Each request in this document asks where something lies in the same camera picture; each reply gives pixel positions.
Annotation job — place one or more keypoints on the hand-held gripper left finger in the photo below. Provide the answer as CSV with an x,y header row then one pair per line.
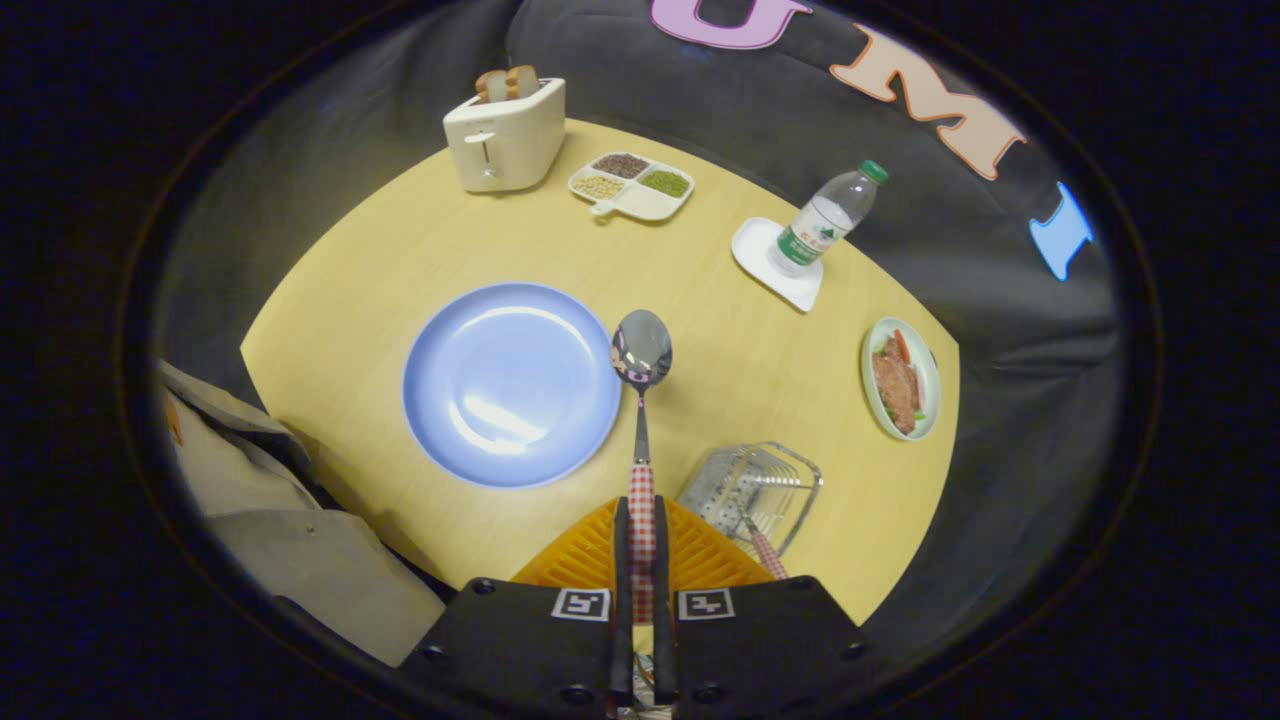
x,y
622,600

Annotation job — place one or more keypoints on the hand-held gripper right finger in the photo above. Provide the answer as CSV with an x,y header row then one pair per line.
x,y
662,600

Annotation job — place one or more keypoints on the clear cutlery basket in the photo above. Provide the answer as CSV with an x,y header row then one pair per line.
x,y
730,490

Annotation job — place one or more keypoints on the blue plate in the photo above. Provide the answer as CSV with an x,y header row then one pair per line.
x,y
510,385

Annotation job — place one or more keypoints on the cooked meat with vegetables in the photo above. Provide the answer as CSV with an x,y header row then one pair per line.
x,y
895,385

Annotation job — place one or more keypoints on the person's beige clothing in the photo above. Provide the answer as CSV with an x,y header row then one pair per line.
x,y
300,560

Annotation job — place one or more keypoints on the green plate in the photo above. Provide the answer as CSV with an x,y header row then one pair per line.
x,y
930,380

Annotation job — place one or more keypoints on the white coaster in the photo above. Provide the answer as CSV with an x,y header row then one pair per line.
x,y
760,250

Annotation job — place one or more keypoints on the white divided dish of grains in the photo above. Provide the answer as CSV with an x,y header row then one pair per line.
x,y
645,203

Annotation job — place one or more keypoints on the clear water bottle green cap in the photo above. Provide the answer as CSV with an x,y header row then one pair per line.
x,y
820,225

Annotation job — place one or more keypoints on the white toaster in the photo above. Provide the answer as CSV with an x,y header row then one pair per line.
x,y
510,140

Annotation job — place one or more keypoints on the toasted bread slice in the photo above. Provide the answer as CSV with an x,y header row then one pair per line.
x,y
490,86
522,81

